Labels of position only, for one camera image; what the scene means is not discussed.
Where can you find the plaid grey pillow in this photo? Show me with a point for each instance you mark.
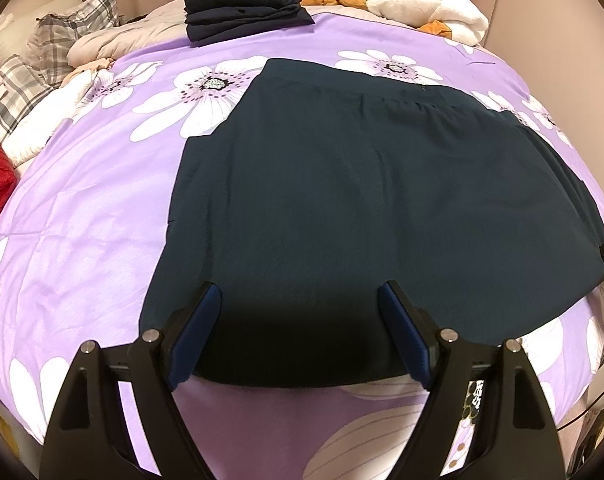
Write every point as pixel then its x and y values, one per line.
pixel 34 53

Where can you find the white orange plush duck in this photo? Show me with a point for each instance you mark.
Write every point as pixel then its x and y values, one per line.
pixel 458 20

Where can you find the folded navy garment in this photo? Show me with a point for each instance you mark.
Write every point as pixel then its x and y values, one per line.
pixel 213 21

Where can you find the navy blue jacket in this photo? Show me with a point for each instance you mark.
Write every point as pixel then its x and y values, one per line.
pixel 322 184

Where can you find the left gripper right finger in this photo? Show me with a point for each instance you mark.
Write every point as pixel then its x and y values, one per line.
pixel 410 331

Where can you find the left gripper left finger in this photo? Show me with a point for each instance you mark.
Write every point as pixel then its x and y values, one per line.
pixel 187 332

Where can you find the pink beige quilt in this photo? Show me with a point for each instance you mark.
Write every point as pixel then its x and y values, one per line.
pixel 166 23

